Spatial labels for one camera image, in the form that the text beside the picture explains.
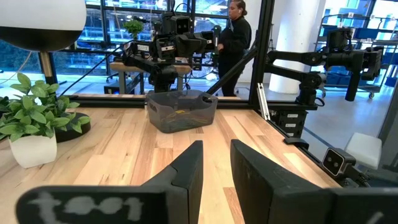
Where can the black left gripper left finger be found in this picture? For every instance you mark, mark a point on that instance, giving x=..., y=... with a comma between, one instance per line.
x=180, y=202

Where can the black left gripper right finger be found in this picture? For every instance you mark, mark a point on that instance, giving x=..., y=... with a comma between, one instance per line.
x=273, y=199

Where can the translucent grey plastic bin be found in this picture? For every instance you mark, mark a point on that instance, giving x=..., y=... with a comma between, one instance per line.
x=174, y=102

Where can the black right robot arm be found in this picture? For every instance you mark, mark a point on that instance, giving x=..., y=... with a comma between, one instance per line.
x=161, y=77

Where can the black neighbouring robot arm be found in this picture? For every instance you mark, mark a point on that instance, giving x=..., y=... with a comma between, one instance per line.
x=342, y=59

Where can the person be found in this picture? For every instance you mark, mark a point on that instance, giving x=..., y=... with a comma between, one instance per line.
x=234, y=40

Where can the small green plant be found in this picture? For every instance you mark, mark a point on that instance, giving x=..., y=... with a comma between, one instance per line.
x=133, y=28

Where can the wooden neighbouring table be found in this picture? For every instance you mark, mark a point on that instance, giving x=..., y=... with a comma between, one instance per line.
x=124, y=67

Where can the black control box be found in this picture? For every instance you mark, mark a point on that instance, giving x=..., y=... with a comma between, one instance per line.
x=289, y=124

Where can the white stool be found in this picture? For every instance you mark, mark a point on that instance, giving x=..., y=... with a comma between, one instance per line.
x=363, y=149

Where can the white round column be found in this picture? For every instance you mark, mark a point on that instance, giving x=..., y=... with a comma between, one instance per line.
x=295, y=25

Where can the white globe lamp black base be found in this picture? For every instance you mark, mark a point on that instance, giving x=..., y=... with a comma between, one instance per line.
x=37, y=18

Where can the green plant in white pot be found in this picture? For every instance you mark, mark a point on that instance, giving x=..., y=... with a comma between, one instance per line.
x=31, y=118

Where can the metal cart with blue bins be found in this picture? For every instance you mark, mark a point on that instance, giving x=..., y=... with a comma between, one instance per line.
x=367, y=32

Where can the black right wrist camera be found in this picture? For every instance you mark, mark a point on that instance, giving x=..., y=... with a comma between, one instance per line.
x=180, y=24

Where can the black table-level camera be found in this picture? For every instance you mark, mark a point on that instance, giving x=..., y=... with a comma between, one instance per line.
x=334, y=161

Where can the silver aluminium bracket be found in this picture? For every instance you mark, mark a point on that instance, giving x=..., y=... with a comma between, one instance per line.
x=263, y=102

